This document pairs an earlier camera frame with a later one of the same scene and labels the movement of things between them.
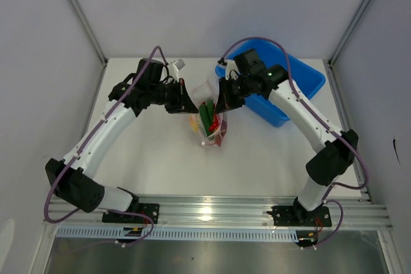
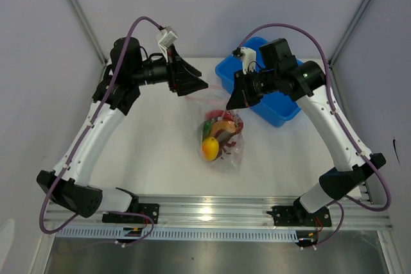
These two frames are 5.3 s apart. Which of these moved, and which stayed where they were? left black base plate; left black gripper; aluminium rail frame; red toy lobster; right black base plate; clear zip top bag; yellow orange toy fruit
Moved: yellow orange toy fruit; left black gripper; clear zip top bag; red toy lobster
Stayed: aluminium rail frame; left black base plate; right black base plate
